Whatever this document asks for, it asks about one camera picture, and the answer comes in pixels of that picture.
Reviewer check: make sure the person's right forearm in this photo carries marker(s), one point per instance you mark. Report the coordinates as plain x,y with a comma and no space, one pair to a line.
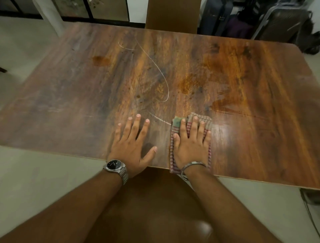
225,207

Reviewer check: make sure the person's left forearm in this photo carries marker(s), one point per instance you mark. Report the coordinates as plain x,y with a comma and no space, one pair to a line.
62,210

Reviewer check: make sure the person's right middle finger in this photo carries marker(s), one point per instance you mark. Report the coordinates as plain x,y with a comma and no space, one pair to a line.
193,127

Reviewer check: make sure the dark blue suitcase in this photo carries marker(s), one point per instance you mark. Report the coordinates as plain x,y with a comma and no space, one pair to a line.
215,16

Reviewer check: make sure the person's left middle finger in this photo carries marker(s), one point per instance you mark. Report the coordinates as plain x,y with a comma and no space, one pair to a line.
134,125

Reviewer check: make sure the person's left hand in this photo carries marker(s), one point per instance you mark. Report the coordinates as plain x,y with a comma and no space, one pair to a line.
130,150

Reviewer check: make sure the person's left little finger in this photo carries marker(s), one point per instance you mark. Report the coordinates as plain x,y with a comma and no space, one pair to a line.
118,131

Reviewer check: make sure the person's right hand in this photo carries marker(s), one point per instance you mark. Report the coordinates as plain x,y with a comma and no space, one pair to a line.
191,150

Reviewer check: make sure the silver metal bangle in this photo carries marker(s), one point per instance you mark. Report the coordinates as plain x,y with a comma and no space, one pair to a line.
190,166

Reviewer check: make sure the person's right thumb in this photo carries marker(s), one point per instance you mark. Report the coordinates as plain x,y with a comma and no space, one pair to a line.
176,144

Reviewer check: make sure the silver wristwatch with black dial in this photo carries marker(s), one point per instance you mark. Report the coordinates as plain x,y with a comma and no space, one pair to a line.
115,166

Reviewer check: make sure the person's right little finger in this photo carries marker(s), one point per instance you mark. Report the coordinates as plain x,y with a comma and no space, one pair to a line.
207,137

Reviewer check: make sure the striped cleaning cloth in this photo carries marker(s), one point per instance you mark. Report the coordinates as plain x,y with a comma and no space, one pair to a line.
175,125

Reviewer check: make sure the black bag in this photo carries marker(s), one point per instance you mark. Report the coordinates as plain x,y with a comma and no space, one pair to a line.
308,37

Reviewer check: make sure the person's left thumb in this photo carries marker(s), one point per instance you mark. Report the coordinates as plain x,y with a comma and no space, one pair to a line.
150,154

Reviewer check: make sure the black framed glass partition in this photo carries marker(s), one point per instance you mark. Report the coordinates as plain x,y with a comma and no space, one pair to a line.
75,10

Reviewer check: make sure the purple bag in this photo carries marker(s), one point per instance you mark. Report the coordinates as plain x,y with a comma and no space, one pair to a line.
237,27

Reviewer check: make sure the grey suitcase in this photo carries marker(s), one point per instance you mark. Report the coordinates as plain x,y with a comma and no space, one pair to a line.
282,21

